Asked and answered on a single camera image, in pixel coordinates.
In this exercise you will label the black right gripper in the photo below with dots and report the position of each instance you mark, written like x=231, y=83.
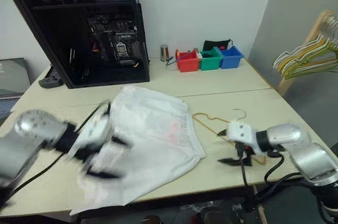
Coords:
x=244, y=154

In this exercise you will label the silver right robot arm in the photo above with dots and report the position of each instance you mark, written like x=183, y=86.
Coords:
x=303, y=152

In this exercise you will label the black handheld controller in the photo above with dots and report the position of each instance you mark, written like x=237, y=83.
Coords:
x=50, y=80

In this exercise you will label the silver metal cup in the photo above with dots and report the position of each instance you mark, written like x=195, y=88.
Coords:
x=164, y=53

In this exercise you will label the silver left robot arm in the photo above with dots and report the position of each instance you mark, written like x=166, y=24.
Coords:
x=34, y=126

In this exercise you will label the white shorts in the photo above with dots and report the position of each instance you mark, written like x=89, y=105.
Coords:
x=148, y=139

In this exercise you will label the green plastic bin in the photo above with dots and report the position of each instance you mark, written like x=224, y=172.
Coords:
x=210, y=64

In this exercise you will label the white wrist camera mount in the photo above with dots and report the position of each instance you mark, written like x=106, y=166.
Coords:
x=95, y=129
x=241, y=132

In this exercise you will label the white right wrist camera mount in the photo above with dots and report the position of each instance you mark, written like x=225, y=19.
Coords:
x=241, y=132

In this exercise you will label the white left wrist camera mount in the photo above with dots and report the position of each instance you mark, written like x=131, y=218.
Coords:
x=95, y=129

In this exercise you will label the blue plastic bin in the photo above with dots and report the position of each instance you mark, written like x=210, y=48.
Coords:
x=230, y=61

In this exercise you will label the black fabric pouch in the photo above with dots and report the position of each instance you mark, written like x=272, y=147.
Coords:
x=211, y=44

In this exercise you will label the dark rounded shape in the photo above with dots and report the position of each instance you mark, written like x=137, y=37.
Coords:
x=151, y=220
x=211, y=216

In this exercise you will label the black open computer case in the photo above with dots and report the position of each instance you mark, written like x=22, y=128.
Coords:
x=66, y=49

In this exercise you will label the hangers on wooden rack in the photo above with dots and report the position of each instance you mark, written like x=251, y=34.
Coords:
x=313, y=32

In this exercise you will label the red plastic bin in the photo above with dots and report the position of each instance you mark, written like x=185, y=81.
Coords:
x=188, y=66

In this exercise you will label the grey open laptop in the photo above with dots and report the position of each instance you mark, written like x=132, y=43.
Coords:
x=11, y=76

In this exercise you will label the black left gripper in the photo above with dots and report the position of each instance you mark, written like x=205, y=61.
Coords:
x=89, y=155

